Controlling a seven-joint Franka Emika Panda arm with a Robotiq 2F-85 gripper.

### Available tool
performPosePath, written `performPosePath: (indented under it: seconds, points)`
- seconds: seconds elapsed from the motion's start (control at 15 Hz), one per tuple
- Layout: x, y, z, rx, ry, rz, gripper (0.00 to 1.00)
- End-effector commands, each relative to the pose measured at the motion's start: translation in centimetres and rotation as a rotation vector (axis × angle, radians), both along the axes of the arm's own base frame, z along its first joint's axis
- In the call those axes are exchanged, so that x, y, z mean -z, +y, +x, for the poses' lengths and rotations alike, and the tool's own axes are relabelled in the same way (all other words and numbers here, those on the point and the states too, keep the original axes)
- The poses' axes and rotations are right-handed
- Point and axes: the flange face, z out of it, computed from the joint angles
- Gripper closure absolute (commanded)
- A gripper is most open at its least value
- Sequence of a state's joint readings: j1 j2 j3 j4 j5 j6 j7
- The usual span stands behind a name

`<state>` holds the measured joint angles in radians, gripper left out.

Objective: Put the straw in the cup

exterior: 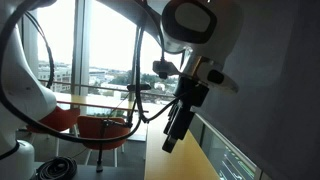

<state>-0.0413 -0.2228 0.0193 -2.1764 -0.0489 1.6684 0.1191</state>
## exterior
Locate black camera stand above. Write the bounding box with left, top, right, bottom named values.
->
left=96, top=84, right=151, bottom=173

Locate orange chair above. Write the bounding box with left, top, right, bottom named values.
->
left=39, top=106, right=80, bottom=132
left=76, top=115, right=132, bottom=168

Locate orange chair near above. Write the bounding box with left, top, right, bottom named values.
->
left=76, top=115, right=132, bottom=168

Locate long wooden side table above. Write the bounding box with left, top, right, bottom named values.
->
left=53, top=92, right=150, bottom=114

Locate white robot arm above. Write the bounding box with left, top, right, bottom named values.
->
left=0, top=0, right=243, bottom=180

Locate orange chair far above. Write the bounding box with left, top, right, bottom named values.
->
left=39, top=106, right=80, bottom=132

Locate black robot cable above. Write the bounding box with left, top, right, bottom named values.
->
left=0, top=0, right=183, bottom=145

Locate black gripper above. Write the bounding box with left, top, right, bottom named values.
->
left=162, top=77, right=209, bottom=153

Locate coiled black cable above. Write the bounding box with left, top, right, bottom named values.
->
left=34, top=155, right=78, bottom=180

